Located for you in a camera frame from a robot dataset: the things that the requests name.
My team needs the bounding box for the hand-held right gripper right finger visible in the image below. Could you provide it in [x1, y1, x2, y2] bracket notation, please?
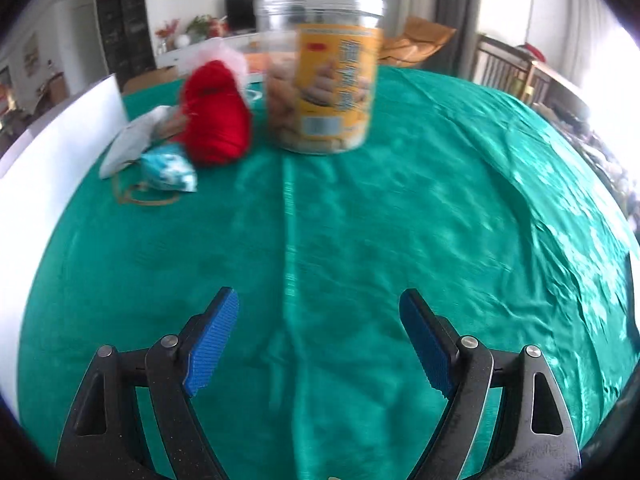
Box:
[399, 288, 582, 480]

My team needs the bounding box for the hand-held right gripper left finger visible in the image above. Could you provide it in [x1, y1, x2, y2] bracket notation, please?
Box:
[55, 287, 240, 480]

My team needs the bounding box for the teal patterned pouch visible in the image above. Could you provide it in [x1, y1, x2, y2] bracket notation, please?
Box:
[137, 142, 198, 193]

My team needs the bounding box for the white wet wipes packet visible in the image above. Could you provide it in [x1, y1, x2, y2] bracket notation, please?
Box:
[98, 106, 173, 180]

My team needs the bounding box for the clear packet of wooden sticks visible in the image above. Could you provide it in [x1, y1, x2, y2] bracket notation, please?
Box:
[152, 107, 188, 141]

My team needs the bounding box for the red yarn ball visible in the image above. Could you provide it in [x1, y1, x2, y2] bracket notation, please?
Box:
[179, 60, 252, 166]

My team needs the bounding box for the white cardboard box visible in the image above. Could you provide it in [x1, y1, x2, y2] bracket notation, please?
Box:
[0, 74, 128, 411]

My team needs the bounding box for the clear plastic biscuit jar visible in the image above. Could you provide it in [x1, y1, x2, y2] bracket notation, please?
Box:
[252, 0, 387, 155]

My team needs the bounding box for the green tablecloth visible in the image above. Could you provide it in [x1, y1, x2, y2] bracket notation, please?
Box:
[17, 65, 640, 480]

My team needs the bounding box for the brown rubber band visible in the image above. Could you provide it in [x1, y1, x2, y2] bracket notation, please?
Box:
[112, 170, 182, 207]

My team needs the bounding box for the brown cardboard box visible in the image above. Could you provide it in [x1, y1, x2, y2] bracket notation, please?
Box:
[122, 65, 181, 95]

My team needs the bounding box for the orange book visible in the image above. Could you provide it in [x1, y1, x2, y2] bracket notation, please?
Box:
[245, 52, 271, 76]

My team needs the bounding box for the dark wooden chair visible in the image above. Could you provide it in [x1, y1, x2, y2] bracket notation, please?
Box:
[472, 34, 531, 96]

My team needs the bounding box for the wooden table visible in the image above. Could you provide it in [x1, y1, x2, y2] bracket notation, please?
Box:
[520, 57, 591, 121]

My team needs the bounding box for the white television cabinet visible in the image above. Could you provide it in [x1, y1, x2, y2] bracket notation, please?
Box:
[156, 32, 261, 68]

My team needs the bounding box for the orange lounge chair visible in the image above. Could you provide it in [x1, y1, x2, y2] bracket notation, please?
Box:
[380, 15, 457, 68]

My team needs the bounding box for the red flower bouquet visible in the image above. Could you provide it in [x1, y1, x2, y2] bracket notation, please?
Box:
[155, 19, 180, 53]

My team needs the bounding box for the green plant with red flowers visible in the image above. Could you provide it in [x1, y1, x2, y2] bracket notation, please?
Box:
[186, 14, 221, 41]

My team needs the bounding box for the black display cabinet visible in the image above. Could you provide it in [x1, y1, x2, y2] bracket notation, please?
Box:
[94, 0, 156, 93]

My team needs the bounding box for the black television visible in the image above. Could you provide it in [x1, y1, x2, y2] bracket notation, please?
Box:
[225, 0, 258, 31]

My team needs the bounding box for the grey curtain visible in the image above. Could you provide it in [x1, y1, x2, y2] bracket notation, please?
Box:
[435, 0, 483, 81]

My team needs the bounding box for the white curtain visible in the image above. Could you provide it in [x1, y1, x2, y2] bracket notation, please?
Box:
[545, 0, 616, 86]

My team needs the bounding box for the framed wall picture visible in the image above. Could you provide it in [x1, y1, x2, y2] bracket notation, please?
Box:
[22, 34, 41, 77]

